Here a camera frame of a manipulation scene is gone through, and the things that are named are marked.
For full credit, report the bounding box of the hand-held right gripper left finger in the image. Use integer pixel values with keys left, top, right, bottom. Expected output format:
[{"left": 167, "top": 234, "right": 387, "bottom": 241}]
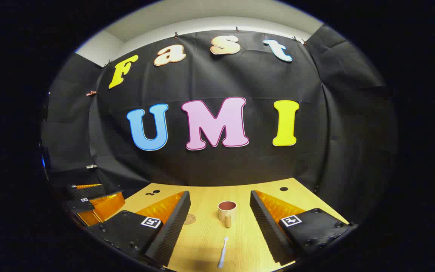
[{"left": 86, "top": 191, "right": 191, "bottom": 267}]

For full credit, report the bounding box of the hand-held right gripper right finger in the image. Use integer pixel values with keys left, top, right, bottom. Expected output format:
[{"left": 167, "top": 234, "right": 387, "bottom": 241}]
[{"left": 250, "top": 190, "right": 351, "bottom": 266}]

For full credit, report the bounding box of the beige cup with handle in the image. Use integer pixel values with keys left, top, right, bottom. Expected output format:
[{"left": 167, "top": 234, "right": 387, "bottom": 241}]
[{"left": 217, "top": 201, "right": 238, "bottom": 228}]

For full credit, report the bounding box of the light blue toothbrush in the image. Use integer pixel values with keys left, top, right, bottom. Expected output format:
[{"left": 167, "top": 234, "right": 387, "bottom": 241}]
[{"left": 217, "top": 237, "right": 229, "bottom": 269}]

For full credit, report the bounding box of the wooden desktop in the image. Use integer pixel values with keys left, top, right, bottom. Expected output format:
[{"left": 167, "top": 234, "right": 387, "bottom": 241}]
[{"left": 104, "top": 178, "right": 350, "bottom": 272}]

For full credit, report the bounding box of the black backdrop cloth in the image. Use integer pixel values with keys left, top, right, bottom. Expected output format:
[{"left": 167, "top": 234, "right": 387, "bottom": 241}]
[{"left": 40, "top": 25, "right": 398, "bottom": 227}]

